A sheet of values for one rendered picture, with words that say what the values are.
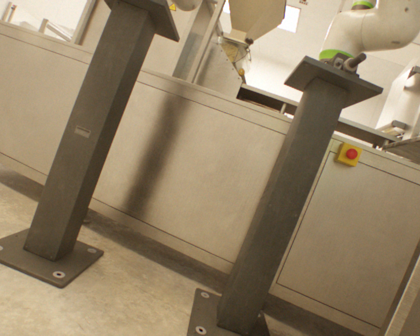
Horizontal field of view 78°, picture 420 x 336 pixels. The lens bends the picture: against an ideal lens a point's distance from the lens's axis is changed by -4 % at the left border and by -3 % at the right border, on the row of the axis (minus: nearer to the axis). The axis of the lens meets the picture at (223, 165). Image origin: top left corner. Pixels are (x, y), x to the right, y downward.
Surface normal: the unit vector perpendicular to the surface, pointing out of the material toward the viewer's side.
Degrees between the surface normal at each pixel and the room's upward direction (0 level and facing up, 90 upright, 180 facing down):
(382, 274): 90
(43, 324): 0
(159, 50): 90
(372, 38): 144
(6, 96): 90
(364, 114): 90
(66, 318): 0
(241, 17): 114
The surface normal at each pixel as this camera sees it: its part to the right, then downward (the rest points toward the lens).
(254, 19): -0.29, 0.34
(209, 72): -0.16, -0.04
